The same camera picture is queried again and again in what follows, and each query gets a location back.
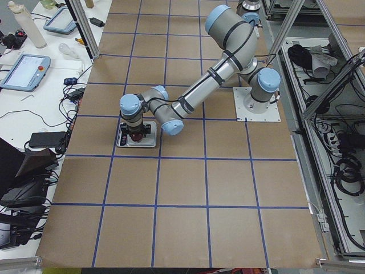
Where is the far teach pendant tablet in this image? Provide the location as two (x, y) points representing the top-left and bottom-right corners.
(43, 7), (76, 34)

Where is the silver digital kitchen scale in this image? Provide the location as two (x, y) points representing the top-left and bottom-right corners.
(116, 121), (157, 148)

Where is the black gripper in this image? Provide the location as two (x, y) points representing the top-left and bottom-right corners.
(120, 123), (151, 137)

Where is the black laptop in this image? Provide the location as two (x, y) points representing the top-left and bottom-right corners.
(1, 139), (58, 208)

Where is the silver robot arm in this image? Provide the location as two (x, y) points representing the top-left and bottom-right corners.
(119, 5), (281, 142)

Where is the near teach pendant tablet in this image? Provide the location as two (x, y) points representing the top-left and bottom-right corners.
(1, 54), (51, 92)

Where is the black power brick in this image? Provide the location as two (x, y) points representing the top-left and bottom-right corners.
(29, 131), (66, 148)

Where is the teach pendant tablet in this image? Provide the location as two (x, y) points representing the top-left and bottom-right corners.
(1, 54), (51, 92)
(43, 7), (76, 34)

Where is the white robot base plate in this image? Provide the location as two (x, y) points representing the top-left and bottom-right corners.
(233, 87), (281, 122)

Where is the white cylindrical roll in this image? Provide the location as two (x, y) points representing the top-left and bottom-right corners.
(8, 1), (47, 49)

